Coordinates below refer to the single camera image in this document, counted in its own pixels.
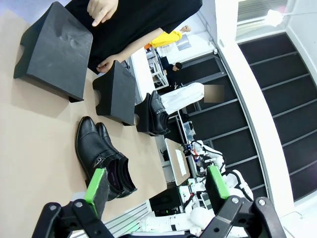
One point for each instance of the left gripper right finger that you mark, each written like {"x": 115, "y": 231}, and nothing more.
{"x": 215, "y": 188}

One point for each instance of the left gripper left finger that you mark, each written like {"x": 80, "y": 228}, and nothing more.
{"x": 95, "y": 188}

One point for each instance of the black leather buckle shoe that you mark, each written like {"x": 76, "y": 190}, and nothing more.
{"x": 166, "y": 121}
{"x": 156, "y": 109}

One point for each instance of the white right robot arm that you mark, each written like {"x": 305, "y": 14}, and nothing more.
{"x": 198, "y": 218}

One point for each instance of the person's left forearm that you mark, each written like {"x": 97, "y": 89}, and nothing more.
{"x": 141, "y": 44}

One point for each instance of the person in white shirt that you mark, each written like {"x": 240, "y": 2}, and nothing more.
{"x": 180, "y": 98}

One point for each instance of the black shoe stand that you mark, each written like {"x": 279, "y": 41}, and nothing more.
{"x": 57, "y": 54}
{"x": 119, "y": 94}

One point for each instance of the seated person in black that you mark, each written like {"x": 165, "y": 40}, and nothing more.
{"x": 172, "y": 74}

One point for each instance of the person in black t-shirt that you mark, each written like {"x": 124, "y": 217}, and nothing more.
{"x": 138, "y": 22}

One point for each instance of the person's left hand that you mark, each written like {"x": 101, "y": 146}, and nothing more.
{"x": 106, "y": 65}

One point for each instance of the person's right hand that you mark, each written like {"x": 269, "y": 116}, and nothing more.
{"x": 104, "y": 10}

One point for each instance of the white paper sheet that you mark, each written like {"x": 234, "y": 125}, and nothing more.
{"x": 182, "y": 161}

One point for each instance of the black leather ankle shoe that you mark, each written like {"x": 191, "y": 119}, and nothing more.
{"x": 102, "y": 132}
{"x": 89, "y": 143}

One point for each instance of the beige top table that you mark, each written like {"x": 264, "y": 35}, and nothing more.
{"x": 172, "y": 171}

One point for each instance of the black shoe at table edge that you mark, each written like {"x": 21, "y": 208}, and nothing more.
{"x": 143, "y": 116}

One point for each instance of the white side table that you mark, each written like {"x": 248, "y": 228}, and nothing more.
{"x": 141, "y": 74}

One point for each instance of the mannequin in yellow jacket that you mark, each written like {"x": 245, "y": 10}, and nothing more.
{"x": 166, "y": 38}

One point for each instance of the white ceiling lamp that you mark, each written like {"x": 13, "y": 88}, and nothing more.
{"x": 275, "y": 17}

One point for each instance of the aluminium frame rail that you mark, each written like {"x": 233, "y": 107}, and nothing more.
{"x": 128, "y": 210}

